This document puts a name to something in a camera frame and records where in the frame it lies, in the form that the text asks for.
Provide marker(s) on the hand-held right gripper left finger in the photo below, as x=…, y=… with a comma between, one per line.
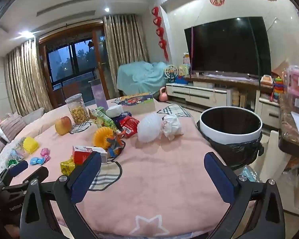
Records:
x=86, y=176

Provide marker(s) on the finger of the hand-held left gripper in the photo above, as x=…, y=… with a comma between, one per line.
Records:
x=18, y=168
x=38, y=173

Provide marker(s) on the blue candy wrapper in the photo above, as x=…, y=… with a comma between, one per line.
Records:
x=36, y=160

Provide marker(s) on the silver foil bag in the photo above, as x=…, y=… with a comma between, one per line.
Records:
x=248, y=175

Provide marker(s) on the pink printed blanket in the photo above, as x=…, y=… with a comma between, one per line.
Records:
x=152, y=174

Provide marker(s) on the teal cloth covered armchair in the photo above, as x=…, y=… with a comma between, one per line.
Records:
x=139, y=77

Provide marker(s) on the white waste bin black liner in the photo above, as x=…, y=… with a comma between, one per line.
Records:
x=230, y=134

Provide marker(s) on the green candy wrapper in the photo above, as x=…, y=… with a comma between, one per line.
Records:
x=12, y=163

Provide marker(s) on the red white small carton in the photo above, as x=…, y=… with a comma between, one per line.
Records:
x=86, y=154

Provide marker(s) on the yellow crumpled wrapper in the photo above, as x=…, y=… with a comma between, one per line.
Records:
x=67, y=166

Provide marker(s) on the pink white toy box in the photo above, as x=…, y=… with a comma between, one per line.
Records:
x=186, y=59

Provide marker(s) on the orange blue snack wrapper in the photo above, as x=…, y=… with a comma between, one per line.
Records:
x=114, y=145

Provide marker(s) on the ferris wheel toy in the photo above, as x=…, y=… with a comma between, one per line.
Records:
x=171, y=72

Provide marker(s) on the yellow toy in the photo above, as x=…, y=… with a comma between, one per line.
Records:
x=184, y=71

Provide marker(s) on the white paper bag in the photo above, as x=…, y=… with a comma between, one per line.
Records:
x=172, y=127

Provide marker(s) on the toy cash register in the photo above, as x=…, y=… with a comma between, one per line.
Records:
x=266, y=79

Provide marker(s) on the black flat television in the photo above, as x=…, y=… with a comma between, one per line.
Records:
x=226, y=46

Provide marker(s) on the blue toy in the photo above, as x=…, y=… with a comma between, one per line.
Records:
x=180, y=80

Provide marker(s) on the white television cabinet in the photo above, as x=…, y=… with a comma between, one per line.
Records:
x=201, y=93

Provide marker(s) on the pale blue wrapper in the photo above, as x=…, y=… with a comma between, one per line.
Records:
x=16, y=151

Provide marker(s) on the golden curtain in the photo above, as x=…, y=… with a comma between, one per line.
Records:
x=27, y=79
x=125, y=44

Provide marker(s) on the cream stacked containers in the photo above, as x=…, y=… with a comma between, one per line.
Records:
x=235, y=97

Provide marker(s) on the colourful puzzle box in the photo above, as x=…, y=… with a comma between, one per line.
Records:
x=137, y=103

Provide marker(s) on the brown cardboard piece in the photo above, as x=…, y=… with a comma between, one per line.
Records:
x=280, y=67

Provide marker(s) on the green white spout pouch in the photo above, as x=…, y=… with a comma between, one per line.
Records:
x=109, y=124

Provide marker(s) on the purple drink bottle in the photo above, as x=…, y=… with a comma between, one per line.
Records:
x=99, y=97

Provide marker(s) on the striped pink pillow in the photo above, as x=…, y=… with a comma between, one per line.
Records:
x=11, y=127

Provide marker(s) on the brown marble counter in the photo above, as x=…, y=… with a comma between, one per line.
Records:
x=289, y=119

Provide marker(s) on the glass balcony door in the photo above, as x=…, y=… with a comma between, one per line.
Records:
x=74, y=59

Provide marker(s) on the red yellow apple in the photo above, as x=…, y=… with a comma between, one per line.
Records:
x=63, y=125

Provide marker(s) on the pink candy wrapper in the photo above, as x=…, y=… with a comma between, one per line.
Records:
x=45, y=153

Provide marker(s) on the yellow pleated cup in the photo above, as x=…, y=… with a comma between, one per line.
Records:
x=31, y=144

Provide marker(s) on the pink kettlebell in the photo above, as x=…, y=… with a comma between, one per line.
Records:
x=162, y=95

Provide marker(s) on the red snack packet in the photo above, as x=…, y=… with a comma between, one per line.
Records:
x=129, y=127

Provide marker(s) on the pink plastic storage boxes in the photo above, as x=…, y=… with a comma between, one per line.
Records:
x=296, y=79

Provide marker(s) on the clear plastic snack jar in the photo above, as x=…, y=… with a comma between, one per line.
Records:
x=77, y=110

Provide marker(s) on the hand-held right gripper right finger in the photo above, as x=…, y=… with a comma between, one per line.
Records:
x=219, y=179

